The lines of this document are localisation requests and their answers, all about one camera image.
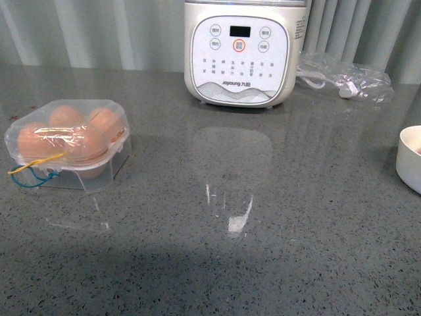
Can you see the clear plastic egg box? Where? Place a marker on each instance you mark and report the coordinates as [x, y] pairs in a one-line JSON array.
[[117, 153]]

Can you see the brown egg box front right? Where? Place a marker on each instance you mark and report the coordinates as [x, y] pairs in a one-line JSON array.
[[86, 146]]

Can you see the brown egg box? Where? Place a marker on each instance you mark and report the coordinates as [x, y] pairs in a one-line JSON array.
[[66, 115], [86, 146], [37, 141]]

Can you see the brown egg box back left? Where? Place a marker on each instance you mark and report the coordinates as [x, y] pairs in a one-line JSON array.
[[66, 115]]

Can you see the brown egg box front left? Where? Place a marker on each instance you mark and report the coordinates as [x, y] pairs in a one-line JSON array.
[[37, 141]]

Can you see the white Joyoung cooker appliance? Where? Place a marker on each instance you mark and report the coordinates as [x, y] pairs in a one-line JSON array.
[[243, 53]]

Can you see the clear plastic bag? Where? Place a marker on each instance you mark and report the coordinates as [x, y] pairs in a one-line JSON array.
[[325, 74]]

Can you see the blue rubber band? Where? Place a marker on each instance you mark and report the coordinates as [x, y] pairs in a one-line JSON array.
[[30, 177]]

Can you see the grey curtain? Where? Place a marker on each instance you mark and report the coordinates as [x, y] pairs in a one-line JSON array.
[[149, 35]]

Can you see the yellow rubber band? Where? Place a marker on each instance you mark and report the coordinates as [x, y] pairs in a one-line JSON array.
[[52, 163]]

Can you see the white bowl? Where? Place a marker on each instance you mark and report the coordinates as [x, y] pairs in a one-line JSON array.
[[408, 160]]

